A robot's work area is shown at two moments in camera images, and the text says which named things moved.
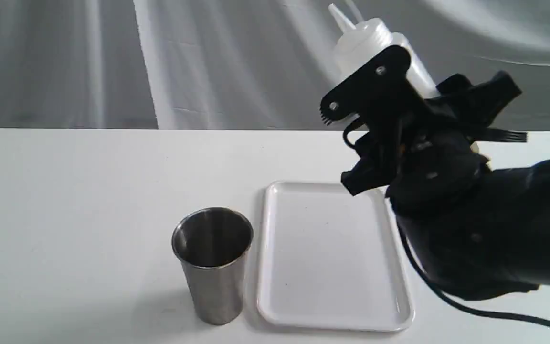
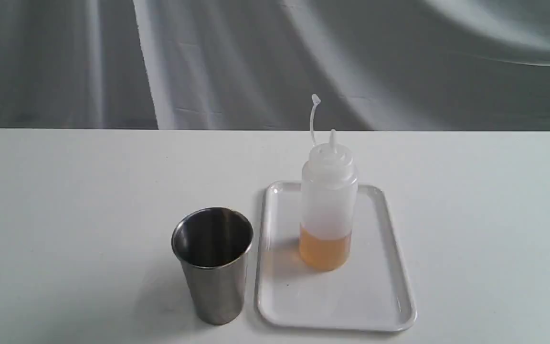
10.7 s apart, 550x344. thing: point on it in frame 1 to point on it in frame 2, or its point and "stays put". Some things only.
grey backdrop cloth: (185, 64) stays put
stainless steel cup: (213, 242) stays put
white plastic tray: (328, 259) stays put
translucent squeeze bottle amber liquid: (363, 38) to (329, 203)
